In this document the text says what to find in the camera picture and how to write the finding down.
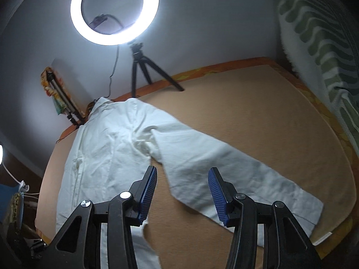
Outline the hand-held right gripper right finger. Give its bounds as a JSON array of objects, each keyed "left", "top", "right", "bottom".
[{"left": 208, "top": 167, "right": 323, "bottom": 269}]

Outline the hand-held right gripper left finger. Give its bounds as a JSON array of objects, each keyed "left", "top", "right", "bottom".
[{"left": 39, "top": 166, "right": 158, "bottom": 269}]

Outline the white shirt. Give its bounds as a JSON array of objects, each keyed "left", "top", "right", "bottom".
[{"left": 55, "top": 97, "right": 324, "bottom": 269}]

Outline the white power adapter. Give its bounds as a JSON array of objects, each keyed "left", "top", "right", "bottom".
[{"left": 17, "top": 181, "right": 40, "bottom": 200}]

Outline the orange patterned bedsheet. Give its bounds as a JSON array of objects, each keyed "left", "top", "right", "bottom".
[{"left": 56, "top": 57, "right": 359, "bottom": 261}]

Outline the folded silver tripod stand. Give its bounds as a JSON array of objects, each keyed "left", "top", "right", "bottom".
[{"left": 46, "top": 71, "right": 85, "bottom": 126}]

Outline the blue panel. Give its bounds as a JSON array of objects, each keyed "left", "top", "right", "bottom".
[{"left": 0, "top": 183, "right": 15, "bottom": 217}]

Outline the colourful patterned cloth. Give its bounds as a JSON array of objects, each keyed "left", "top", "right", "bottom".
[{"left": 41, "top": 67, "right": 70, "bottom": 116}]

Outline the black ring light cable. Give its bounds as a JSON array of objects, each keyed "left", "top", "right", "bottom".
[{"left": 107, "top": 45, "right": 120, "bottom": 100}]

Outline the white ring light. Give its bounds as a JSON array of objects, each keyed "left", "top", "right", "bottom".
[{"left": 70, "top": 0, "right": 160, "bottom": 46}]

